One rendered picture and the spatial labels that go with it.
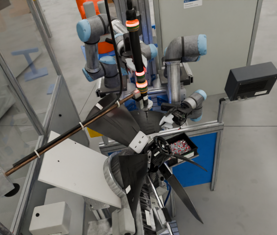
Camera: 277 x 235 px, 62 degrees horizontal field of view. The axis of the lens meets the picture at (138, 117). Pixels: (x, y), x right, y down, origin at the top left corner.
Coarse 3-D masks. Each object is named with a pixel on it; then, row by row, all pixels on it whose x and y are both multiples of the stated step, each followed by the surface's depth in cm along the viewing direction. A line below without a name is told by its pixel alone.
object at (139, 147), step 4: (140, 132) 106; (136, 136) 105; (140, 136) 106; (144, 136) 106; (136, 140) 105; (140, 140) 105; (144, 140) 106; (148, 140) 106; (132, 144) 104; (136, 144) 105; (140, 144) 105; (144, 144) 106; (132, 148) 104; (136, 148) 104; (140, 148) 105
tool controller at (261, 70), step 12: (240, 72) 138; (252, 72) 137; (264, 72) 136; (276, 72) 135; (228, 84) 147; (240, 84) 136; (252, 84) 138; (264, 84) 140; (228, 96) 151; (240, 96) 146; (252, 96) 148
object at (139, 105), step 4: (132, 92) 93; (136, 92) 93; (140, 92) 93; (136, 96) 93; (140, 96) 94; (136, 100) 94; (140, 100) 95; (148, 100) 102; (136, 104) 99; (140, 104) 96; (148, 104) 100; (152, 104) 100; (140, 108) 98; (144, 108) 98; (148, 108) 98
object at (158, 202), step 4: (148, 176) 106; (152, 184) 103; (152, 188) 102; (156, 192) 101; (156, 196) 99; (156, 200) 98; (160, 200) 98; (160, 204) 97; (168, 224) 92; (168, 228) 92; (172, 232) 91
